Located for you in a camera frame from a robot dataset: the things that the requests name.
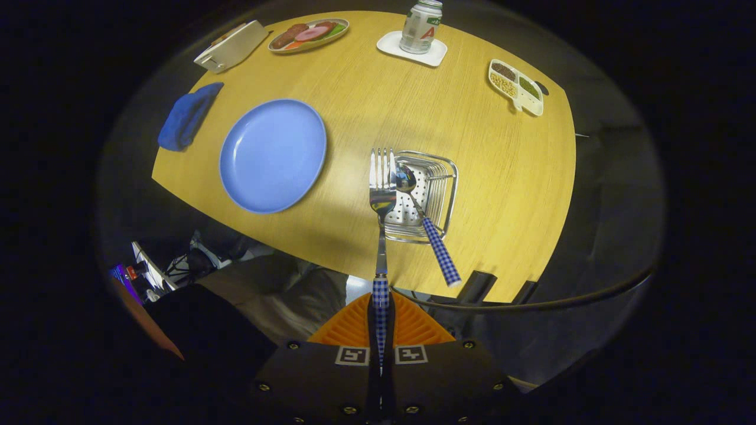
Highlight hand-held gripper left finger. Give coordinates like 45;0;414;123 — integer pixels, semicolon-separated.
253;293;376;425

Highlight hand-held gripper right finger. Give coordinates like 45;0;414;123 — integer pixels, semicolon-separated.
386;293;522;425

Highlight spoon with blue checkered handle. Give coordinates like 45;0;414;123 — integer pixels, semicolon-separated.
395;162;462;288

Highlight fork with blue checkered handle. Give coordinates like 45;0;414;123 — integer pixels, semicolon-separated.
369;147;397;370

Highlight person's grey trousers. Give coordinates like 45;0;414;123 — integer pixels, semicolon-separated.
198;254;349;346

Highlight black and white shoe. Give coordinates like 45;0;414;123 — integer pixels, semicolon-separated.
171;230;249;278

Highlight blue round plate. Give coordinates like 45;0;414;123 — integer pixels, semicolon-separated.
219;99;327;214

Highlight purple lit background equipment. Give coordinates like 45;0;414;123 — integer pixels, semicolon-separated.
109;263;154;305

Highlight white divided dish with beans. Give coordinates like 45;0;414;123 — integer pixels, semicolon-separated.
488;58;545;117

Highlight blue folded cloth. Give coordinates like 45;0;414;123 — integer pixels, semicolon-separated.
157;82;225;152

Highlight white square coaster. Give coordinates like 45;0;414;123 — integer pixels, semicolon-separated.
376;30;448;67

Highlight white plate with food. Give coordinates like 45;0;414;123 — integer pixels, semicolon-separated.
268;18;350;55

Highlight white and green drink can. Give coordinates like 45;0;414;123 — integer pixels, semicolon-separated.
399;0;444;55

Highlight white toaster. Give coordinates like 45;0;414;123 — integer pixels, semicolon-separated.
194;19;269;74

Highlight black cable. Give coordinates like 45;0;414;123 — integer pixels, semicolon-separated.
393;266;656;312

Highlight steel wire cutlery basket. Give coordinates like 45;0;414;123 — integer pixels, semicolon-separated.
384;151;459;244

